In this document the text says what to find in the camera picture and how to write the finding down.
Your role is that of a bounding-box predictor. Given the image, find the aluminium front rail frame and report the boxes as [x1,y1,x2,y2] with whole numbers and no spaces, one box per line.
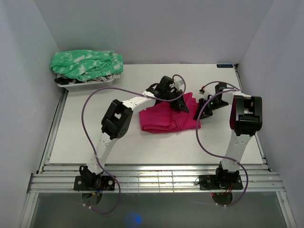
[19,91,297,228]

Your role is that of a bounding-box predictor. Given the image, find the pink trousers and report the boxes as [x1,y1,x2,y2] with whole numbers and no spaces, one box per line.
[139,92,198,133]

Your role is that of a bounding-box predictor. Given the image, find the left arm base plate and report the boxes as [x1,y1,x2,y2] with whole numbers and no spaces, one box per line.
[73,176,115,191]

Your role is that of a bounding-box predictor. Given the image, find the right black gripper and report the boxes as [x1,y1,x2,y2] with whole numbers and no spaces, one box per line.
[193,98,228,121]

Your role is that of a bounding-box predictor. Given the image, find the blue table label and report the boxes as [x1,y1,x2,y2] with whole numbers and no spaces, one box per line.
[216,64,234,68]

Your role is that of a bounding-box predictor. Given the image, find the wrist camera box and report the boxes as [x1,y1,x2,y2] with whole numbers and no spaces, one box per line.
[199,86,211,99]
[174,79,184,89]

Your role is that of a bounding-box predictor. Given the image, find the black white clothes in basket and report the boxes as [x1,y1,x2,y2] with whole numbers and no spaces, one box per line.
[54,74,121,85]

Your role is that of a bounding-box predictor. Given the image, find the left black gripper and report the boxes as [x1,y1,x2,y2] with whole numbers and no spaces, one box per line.
[163,90,189,114]

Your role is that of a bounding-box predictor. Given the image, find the white plastic basket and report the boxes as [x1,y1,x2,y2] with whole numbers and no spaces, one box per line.
[57,78,115,92]

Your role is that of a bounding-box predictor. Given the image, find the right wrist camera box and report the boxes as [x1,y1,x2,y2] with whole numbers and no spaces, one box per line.
[199,86,211,99]

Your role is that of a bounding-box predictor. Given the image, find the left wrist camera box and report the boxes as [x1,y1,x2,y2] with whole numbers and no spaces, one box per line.
[174,79,184,89]

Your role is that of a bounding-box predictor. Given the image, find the green white patterned garment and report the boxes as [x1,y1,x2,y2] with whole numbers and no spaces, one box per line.
[50,49,124,82]

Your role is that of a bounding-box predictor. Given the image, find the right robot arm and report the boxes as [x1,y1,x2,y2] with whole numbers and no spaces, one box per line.
[193,81,263,190]

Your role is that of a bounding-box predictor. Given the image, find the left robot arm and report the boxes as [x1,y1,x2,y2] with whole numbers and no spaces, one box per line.
[79,74,189,190]

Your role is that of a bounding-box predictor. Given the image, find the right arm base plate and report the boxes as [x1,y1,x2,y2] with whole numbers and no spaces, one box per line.
[194,175,243,190]

